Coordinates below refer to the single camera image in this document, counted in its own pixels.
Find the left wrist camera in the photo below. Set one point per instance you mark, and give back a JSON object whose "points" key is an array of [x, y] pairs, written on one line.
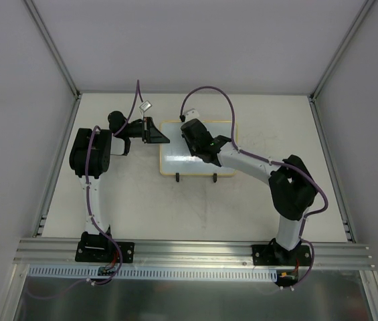
{"points": [[145, 106]]}

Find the aluminium mounting rail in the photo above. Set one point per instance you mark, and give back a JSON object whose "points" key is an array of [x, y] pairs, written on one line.
{"points": [[194, 254]]}

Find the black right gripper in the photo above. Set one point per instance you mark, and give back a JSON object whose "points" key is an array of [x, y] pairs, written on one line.
{"points": [[196, 166]]}

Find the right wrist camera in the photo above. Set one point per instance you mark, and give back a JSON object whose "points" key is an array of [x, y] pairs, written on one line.
{"points": [[189, 115]]}

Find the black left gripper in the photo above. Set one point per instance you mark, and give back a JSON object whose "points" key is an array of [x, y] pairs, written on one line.
{"points": [[146, 130]]}

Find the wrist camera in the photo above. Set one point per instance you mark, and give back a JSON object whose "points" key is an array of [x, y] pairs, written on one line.
{"points": [[145, 106], [189, 115]]}

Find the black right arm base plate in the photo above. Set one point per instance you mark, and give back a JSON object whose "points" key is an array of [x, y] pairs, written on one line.
{"points": [[265, 254]]}

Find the wire whiteboard stand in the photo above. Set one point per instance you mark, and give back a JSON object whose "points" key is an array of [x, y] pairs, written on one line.
{"points": [[212, 176]]}

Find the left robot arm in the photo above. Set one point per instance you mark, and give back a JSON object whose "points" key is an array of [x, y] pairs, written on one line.
{"points": [[90, 158]]}

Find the white slotted cable duct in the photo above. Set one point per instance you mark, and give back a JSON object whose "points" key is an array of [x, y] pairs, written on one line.
{"points": [[130, 272]]}

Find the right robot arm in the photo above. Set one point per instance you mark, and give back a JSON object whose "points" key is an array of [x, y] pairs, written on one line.
{"points": [[290, 183]]}

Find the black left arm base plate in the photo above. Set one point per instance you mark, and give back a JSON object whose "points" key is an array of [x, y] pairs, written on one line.
{"points": [[105, 250]]}

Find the yellow framed whiteboard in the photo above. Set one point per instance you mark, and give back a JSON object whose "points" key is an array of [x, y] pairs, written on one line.
{"points": [[175, 157]]}

